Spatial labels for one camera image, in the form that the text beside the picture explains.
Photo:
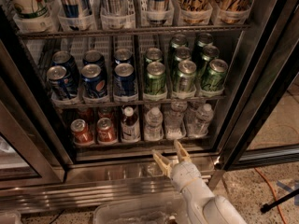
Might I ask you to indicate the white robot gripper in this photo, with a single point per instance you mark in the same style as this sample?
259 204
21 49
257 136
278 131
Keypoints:
183 173

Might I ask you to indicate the clear water bottle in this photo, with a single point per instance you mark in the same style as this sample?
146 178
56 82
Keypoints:
153 125
173 120
199 120

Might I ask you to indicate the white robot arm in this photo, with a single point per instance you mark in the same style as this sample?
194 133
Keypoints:
203 206

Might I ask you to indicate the brown juice bottle white cap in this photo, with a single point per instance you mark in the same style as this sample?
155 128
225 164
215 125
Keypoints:
130 129

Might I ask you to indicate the stainless steel fridge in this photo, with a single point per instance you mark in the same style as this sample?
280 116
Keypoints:
99 174

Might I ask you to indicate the fridge glass door left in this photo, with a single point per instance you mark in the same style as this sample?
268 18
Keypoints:
18 140

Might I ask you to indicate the fridge glass door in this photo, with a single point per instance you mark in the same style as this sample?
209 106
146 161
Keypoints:
18 140
264 125

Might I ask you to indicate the fridge glass door right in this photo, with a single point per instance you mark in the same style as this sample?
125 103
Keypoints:
264 125

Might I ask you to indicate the clear plastic bin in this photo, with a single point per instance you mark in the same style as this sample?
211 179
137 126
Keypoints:
153 209

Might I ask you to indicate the red soda can front right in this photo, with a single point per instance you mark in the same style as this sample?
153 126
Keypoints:
105 131

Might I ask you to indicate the red soda can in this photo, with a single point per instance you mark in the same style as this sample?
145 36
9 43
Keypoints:
81 132
105 131

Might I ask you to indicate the green soda can front left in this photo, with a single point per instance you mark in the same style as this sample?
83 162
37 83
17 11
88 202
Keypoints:
155 79

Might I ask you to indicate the green soda can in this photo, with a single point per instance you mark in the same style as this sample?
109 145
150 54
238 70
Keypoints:
181 54
208 53
184 76
177 40
214 76
153 55
155 79
201 40

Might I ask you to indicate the green soda can front right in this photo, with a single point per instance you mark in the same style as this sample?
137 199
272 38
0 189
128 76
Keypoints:
214 76

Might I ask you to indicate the green soda can front middle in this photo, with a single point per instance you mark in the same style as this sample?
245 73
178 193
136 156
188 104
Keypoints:
184 76

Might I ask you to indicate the blue pepsi can front right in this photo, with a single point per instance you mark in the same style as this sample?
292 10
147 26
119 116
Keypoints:
124 82

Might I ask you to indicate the blue pepsi can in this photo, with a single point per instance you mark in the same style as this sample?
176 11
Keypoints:
94 57
66 60
123 56
94 80
124 82
62 83

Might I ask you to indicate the red soda can front left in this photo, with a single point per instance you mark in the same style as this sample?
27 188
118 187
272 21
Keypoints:
81 132

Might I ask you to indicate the black tripod leg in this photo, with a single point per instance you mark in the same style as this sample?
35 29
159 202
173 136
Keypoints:
268 206

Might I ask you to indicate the green soda can back left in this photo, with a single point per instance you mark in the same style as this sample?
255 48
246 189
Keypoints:
153 55

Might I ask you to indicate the blue pepsi can front middle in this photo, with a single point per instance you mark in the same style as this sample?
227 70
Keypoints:
94 80

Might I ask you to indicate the blue pepsi can back right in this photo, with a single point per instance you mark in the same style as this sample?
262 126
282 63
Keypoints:
123 56

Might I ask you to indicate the green soda can rear middle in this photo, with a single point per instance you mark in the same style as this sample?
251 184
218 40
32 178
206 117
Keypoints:
177 40

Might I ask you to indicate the green soda can rear right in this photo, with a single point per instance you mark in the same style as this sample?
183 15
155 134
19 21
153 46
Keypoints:
201 40

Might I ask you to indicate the blue pepsi can back middle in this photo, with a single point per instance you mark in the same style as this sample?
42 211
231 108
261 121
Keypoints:
94 57

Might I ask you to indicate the blue pepsi can front left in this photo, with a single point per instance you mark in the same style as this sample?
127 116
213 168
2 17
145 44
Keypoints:
62 83

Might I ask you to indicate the blue pepsi can back left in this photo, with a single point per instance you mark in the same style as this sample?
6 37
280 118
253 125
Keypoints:
66 60

